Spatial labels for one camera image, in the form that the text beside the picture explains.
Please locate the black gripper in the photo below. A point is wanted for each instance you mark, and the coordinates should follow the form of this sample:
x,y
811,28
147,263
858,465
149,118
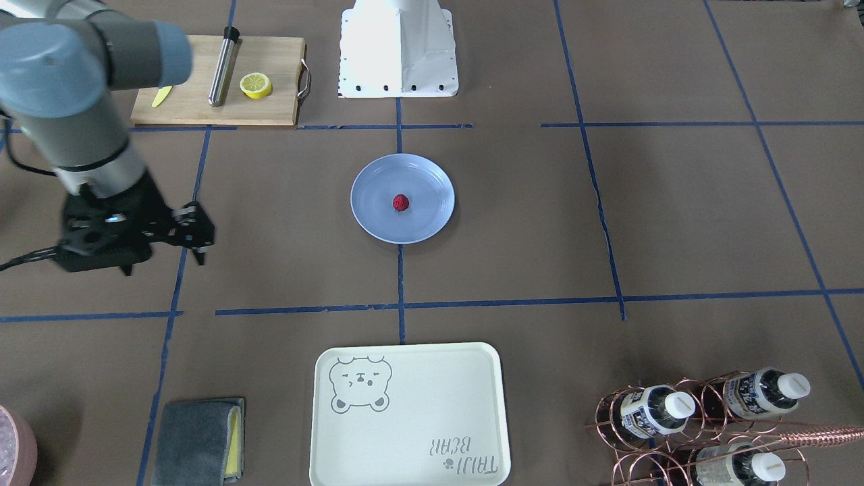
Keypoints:
x,y
150,204

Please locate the red strawberry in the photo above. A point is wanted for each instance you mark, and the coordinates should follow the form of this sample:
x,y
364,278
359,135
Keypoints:
x,y
400,203

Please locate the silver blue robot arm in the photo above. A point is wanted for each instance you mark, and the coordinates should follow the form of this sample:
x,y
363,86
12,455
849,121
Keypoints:
x,y
61,61

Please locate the blue round plate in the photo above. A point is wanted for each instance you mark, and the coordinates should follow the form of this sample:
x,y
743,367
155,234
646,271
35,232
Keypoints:
x,y
430,190

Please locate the yellow plastic knife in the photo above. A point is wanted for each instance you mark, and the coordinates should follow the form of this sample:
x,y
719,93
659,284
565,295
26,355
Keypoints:
x,y
160,96

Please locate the lemon half slice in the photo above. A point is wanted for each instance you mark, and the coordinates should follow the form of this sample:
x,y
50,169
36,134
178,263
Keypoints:
x,y
256,85

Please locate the grey folded cloth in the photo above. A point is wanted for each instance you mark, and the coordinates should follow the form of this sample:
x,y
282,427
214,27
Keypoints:
x,y
201,442

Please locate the wooden cutting board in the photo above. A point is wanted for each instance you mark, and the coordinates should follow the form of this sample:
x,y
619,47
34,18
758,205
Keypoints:
x,y
280,58

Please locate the cream bear tray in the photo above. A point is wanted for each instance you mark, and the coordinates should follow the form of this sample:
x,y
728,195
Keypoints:
x,y
423,414

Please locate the pink bowl of ice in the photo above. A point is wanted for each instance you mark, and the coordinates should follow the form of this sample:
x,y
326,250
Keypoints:
x,y
19,450

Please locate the tea bottle near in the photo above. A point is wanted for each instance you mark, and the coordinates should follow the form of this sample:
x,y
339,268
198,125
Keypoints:
x,y
651,413

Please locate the tea bottle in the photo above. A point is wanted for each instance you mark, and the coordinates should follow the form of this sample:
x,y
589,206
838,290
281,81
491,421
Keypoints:
x,y
765,394
737,466
651,413

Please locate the tea bottle middle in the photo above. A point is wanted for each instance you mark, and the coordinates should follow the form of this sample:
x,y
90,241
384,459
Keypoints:
x,y
765,394

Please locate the tea bottle far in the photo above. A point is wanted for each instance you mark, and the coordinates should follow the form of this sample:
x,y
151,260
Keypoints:
x,y
737,466

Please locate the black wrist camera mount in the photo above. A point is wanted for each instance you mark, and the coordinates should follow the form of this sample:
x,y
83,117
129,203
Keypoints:
x,y
89,250

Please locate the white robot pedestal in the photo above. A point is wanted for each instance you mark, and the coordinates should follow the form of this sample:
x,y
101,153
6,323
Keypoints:
x,y
397,49

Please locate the copper wire bottle rack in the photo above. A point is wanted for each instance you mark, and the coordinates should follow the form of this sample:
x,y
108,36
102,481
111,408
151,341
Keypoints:
x,y
653,461

